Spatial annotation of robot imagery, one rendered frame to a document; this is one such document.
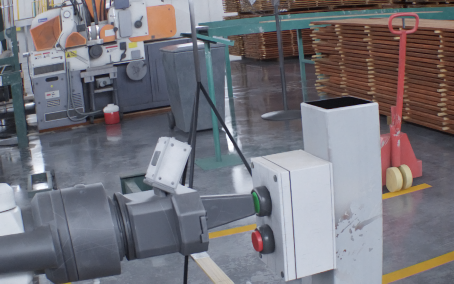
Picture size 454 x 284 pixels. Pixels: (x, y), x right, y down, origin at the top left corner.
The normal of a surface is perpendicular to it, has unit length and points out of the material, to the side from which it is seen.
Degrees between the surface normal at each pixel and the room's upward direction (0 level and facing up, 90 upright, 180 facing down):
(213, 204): 81
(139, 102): 90
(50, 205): 32
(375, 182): 90
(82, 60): 90
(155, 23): 90
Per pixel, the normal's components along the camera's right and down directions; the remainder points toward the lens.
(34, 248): 0.25, -0.28
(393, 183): -0.94, 0.15
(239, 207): 0.31, 0.02
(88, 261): 0.34, 0.42
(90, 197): 0.07, -0.78
